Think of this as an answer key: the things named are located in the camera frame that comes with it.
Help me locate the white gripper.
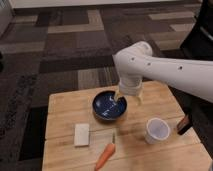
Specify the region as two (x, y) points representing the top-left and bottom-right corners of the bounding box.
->
(114, 78), (142, 105)

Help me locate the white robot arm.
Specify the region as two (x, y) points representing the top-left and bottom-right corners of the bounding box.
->
(113, 41), (213, 103)

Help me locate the dark blue ceramic bowl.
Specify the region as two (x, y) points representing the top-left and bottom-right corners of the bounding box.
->
(92, 90), (127, 121)

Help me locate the white ceramic cup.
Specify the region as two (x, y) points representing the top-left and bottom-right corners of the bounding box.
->
(145, 118), (171, 144)

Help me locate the orange carrot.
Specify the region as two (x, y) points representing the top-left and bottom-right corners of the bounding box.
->
(94, 135), (116, 171)

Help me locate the white sponge block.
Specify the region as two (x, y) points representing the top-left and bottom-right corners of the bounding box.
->
(74, 123), (89, 146)

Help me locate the black chair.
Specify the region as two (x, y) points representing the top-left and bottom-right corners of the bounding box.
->
(180, 0), (213, 61)

